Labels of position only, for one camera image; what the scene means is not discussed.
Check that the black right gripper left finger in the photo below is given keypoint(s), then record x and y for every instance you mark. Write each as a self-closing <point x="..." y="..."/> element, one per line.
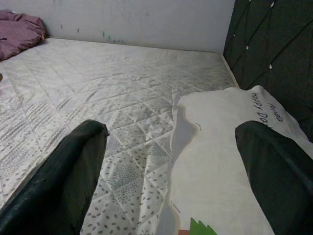
<point x="56" y="178"/>

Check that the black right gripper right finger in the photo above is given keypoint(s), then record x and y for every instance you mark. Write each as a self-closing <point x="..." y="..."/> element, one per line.
<point x="281" y="176"/>

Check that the white printed pillow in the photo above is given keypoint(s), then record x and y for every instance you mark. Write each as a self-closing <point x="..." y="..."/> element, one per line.
<point x="215" y="159"/>

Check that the mauve panda print blanket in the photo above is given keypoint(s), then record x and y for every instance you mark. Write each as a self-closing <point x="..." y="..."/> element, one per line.
<point x="17" y="36"/>

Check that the white grey-dotted quilted mattress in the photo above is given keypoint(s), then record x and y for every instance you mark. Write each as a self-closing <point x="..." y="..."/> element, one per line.
<point x="97" y="80"/>

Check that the black tufted headboard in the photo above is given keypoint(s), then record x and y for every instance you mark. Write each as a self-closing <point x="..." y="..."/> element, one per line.
<point x="269" y="36"/>

